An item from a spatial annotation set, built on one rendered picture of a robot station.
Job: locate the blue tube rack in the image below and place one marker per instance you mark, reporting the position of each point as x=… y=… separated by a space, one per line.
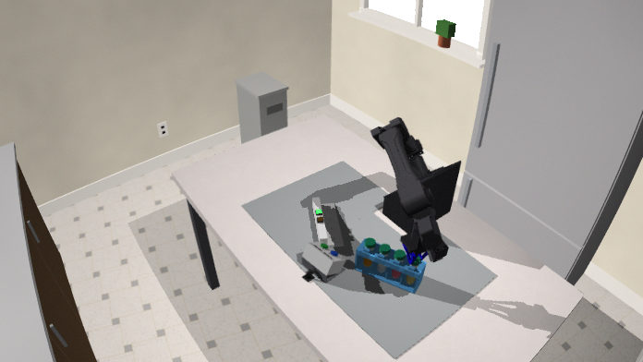
x=404 y=267

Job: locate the grey flat mat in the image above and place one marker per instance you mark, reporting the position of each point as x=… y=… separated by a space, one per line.
x=394 y=318

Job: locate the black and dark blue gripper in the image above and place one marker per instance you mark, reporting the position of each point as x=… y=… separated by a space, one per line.
x=410 y=249

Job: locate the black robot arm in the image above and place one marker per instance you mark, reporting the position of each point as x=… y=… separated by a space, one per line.
x=415 y=203

